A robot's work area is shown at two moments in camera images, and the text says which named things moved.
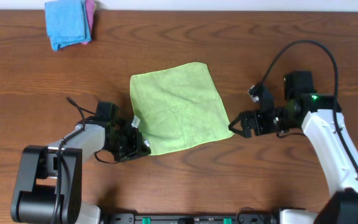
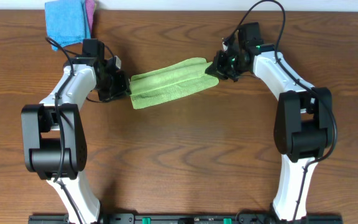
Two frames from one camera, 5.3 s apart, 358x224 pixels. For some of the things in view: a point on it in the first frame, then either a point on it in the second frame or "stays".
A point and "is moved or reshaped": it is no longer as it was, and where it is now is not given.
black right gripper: (254, 122) → (220, 66)
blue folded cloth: (67, 23) stays
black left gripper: (132, 140) → (117, 87)
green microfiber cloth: (178, 107) is moved or reshaped
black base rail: (192, 218) stays
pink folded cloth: (90, 5) stays
